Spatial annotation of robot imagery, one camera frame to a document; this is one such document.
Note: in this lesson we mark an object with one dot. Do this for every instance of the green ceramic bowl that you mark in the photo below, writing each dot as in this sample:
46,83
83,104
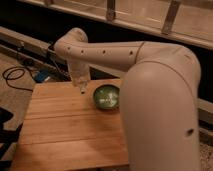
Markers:
106,97

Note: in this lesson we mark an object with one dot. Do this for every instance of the wooden board table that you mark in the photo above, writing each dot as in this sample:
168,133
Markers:
64,131

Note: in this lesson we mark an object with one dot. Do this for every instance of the white plastic bottle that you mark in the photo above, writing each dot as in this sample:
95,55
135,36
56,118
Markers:
80,79

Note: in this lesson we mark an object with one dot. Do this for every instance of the blue box on floor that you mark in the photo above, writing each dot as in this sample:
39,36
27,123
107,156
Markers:
42,76

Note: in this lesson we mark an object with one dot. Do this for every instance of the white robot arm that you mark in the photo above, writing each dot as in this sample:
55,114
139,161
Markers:
158,98

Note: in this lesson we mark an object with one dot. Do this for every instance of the grey metal floor rail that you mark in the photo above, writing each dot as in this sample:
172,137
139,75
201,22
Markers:
17,45

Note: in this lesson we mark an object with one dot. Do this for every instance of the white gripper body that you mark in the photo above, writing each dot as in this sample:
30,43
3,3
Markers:
74,65

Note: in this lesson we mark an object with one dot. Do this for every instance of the black object at left edge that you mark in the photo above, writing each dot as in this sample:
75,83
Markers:
7,137

